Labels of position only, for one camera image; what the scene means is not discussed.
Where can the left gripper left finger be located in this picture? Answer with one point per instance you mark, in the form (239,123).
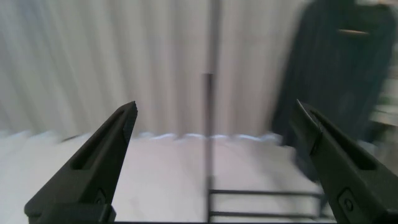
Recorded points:
(90,174)

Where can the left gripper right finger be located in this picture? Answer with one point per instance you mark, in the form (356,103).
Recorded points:
(351,177)

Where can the dark teal garment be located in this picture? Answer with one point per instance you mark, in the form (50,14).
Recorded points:
(326,77)

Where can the black clothes rack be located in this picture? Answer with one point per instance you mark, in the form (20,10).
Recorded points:
(211,109)

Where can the white curtain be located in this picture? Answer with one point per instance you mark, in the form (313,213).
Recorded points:
(93,62)

